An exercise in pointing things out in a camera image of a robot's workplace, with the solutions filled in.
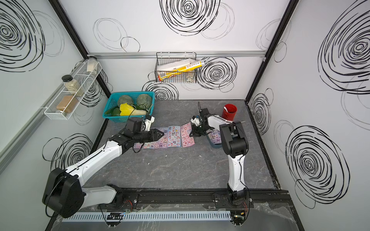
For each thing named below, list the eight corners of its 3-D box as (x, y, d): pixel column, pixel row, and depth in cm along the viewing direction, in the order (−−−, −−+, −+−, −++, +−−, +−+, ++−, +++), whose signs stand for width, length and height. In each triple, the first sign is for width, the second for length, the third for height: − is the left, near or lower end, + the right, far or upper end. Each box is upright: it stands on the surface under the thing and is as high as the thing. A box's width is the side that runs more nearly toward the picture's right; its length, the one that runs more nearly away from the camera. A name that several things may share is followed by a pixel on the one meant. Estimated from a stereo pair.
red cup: (222, 123, 108) (225, 114, 100) (220, 113, 115) (223, 103, 106) (234, 123, 108) (238, 114, 100) (231, 113, 115) (235, 103, 106)
